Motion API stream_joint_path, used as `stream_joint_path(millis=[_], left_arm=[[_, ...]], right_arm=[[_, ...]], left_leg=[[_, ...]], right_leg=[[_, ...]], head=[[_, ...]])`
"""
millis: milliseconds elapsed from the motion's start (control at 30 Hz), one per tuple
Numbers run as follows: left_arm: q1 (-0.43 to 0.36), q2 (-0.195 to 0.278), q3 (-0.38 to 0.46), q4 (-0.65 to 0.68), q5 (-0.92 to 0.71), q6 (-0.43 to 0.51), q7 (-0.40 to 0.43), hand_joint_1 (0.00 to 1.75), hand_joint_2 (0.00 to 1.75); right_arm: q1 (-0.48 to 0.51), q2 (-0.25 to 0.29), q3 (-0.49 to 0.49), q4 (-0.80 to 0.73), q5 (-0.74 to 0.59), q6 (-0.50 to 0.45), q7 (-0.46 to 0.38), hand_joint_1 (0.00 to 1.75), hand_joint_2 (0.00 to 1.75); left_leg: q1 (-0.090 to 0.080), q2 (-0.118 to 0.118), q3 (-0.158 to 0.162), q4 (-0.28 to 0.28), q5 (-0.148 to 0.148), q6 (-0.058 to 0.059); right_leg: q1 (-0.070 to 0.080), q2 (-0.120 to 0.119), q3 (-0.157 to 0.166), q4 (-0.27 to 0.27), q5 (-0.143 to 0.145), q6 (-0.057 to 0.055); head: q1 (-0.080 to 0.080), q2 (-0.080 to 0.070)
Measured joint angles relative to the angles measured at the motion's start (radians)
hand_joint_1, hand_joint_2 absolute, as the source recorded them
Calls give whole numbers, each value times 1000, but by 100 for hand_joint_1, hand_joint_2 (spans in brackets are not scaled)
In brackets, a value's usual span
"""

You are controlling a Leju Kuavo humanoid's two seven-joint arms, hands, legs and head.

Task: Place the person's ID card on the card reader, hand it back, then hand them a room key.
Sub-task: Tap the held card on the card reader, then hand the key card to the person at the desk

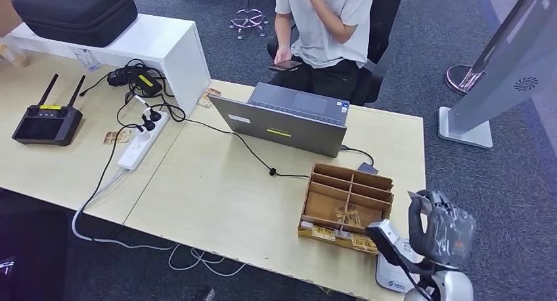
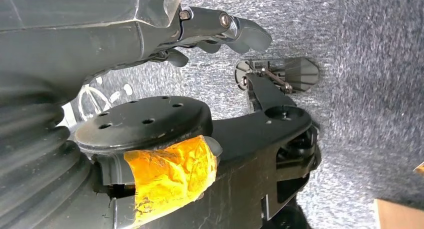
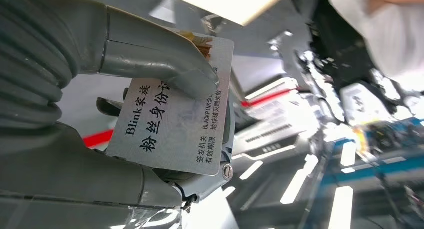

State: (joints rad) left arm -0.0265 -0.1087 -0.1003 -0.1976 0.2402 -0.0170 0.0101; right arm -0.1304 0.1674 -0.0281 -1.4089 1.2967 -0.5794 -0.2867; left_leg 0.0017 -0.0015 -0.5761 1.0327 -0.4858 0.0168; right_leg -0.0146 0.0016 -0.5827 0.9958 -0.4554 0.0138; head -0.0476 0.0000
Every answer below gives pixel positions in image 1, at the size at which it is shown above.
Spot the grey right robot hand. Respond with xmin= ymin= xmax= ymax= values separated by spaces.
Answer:
xmin=407 ymin=190 xmax=476 ymax=267

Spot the person's right hand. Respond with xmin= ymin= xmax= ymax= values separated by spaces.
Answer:
xmin=273 ymin=45 xmax=293 ymax=66

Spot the dark smartphone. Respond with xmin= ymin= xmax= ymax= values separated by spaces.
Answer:
xmin=268 ymin=59 xmax=302 ymax=72

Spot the person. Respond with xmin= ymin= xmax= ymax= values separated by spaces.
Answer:
xmin=267 ymin=0 xmax=380 ymax=102

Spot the gold patterned card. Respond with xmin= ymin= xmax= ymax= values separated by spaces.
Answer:
xmin=351 ymin=234 xmax=378 ymax=254
xmin=311 ymin=226 xmax=337 ymax=242
xmin=335 ymin=203 xmax=363 ymax=229
xmin=103 ymin=129 xmax=133 ymax=146
xmin=196 ymin=87 xmax=222 ymax=108

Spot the chrome stool base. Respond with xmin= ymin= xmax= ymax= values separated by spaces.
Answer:
xmin=229 ymin=0 xmax=269 ymax=39

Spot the grey laptop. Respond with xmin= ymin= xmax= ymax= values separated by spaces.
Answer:
xmin=208 ymin=81 xmax=351 ymax=158

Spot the black office chair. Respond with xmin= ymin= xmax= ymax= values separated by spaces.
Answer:
xmin=266 ymin=0 xmax=408 ymax=107

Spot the wooden compartment organizer box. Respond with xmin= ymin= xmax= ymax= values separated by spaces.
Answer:
xmin=298 ymin=163 xmax=395 ymax=256

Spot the white desk shelf riser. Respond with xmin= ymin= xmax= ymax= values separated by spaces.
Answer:
xmin=0 ymin=13 xmax=212 ymax=117

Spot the black adapter with yellow label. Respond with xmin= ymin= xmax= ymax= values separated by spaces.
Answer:
xmin=129 ymin=68 xmax=164 ymax=98

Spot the chrome stanchion base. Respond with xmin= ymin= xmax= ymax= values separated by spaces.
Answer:
xmin=444 ymin=64 xmax=487 ymax=96

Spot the small black power adapter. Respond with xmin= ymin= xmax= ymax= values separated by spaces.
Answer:
xmin=107 ymin=67 xmax=131 ymax=88

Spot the white power strip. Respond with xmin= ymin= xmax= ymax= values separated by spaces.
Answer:
xmin=117 ymin=110 xmax=171 ymax=174

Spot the grey kiosk display panel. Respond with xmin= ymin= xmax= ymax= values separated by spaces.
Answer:
xmin=448 ymin=0 xmax=557 ymax=137

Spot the black carrying case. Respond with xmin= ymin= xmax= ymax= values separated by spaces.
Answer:
xmin=11 ymin=0 xmax=139 ymax=48

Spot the black remote controller with antennas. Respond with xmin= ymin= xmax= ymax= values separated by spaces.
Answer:
xmin=11 ymin=74 xmax=87 ymax=147

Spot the beige drink cup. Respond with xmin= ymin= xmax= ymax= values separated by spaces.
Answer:
xmin=0 ymin=43 xmax=32 ymax=69

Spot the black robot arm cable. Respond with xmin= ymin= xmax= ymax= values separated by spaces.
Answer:
xmin=389 ymin=246 xmax=436 ymax=301

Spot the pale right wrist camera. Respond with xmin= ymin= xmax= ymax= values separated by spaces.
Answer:
xmin=366 ymin=219 xmax=412 ymax=267

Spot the white kiosk base plate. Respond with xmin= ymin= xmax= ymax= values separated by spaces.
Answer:
xmin=437 ymin=106 xmax=494 ymax=150

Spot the long black cable with clip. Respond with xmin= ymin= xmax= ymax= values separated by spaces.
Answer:
xmin=185 ymin=117 xmax=311 ymax=179

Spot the short dark laptop cable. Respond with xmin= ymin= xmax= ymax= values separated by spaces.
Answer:
xmin=339 ymin=144 xmax=376 ymax=166

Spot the black tangled adapter cable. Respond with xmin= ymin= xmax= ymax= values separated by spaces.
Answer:
xmin=79 ymin=58 xmax=188 ymax=125

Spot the black power cable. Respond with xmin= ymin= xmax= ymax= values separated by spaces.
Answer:
xmin=78 ymin=124 xmax=145 ymax=213

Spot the white power strip cable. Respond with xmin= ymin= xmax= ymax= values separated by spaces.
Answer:
xmin=70 ymin=168 xmax=248 ymax=278

